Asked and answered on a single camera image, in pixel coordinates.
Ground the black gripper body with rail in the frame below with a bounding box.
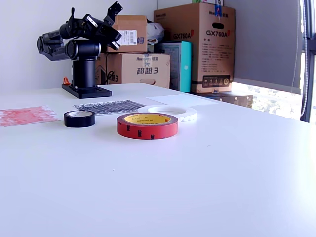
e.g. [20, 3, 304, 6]
[82, 13, 122, 51]

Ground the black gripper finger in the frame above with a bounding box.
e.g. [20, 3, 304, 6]
[96, 21, 116, 38]
[105, 28, 123, 43]

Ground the black tape roll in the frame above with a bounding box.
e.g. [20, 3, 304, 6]
[63, 110, 96, 128]

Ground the red tape roll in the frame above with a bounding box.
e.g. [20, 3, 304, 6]
[116, 112, 179, 140]

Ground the white tape roll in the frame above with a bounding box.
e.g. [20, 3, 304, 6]
[137, 105, 198, 123]

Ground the small cardboard box shipping label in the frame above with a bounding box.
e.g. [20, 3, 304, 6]
[106, 15, 149, 53]

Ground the white plastic bag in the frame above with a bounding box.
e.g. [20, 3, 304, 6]
[147, 21, 165, 45]

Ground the cardboard box with Chinese print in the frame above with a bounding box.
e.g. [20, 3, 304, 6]
[95, 52, 171, 89]

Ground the black scribbled paper sheet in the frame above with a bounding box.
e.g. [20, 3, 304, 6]
[72, 99, 147, 116]

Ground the teal carton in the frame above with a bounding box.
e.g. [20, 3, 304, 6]
[154, 41, 192, 93]

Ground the large GX760A cardboard box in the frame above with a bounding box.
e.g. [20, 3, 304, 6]
[153, 2, 236, 94]

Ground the blank white paper sheet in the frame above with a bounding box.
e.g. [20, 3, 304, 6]
[145, 94, 219, 107]

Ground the red scribbled paper sheet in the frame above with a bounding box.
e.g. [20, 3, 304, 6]
[0, 105, 62, 128]

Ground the grey roller blind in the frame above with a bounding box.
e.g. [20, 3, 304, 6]
[223, 0, 304, 95]

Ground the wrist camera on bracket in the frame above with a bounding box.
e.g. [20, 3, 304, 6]
[103, 1, 124, 25]

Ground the black power cable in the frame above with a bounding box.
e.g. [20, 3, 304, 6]
[105, 53, 117, 84]

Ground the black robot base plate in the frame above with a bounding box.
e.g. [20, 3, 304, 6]
[61, 83, 113, 99]

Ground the white bead chain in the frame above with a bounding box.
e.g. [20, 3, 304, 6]
[300, 0, 309, 117]

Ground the dark window frame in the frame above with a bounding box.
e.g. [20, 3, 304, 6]
[300, 0, 316, 123]

